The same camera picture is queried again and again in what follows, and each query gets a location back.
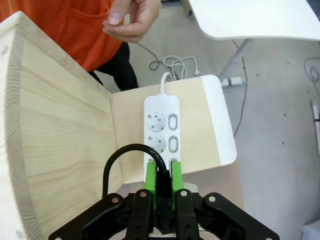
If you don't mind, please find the white floor box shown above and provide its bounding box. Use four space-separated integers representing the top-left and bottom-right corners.
301 219 320 240

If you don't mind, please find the black power plug with cable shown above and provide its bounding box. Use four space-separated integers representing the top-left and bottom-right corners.
102 143 176 235

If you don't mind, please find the person in orange hoodie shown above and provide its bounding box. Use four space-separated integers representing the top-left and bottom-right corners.
0 0 140 92

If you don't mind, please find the thin black floor cable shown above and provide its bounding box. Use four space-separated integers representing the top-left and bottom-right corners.
233 56 248 139

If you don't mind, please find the looped grey floor cable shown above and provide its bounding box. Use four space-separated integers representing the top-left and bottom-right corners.
303 57 320 82

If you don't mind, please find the person's left hand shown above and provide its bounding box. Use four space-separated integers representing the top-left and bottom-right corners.
102 0 162 44

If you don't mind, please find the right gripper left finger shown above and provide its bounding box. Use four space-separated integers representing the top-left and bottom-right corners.
48 161 158 240

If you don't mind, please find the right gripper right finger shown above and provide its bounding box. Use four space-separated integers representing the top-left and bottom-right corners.
171 160 280 240

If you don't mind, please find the white curved-edge table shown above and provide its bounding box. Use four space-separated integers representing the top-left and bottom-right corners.
181 0 320 87

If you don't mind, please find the white power strip cable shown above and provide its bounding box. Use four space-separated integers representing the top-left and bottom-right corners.
149 55 201 97

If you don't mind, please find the white three-socket power strip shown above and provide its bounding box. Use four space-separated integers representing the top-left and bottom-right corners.
143 93 182 174

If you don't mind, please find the four-compartment pine wood shelf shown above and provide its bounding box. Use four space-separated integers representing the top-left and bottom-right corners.
0 11 124 240

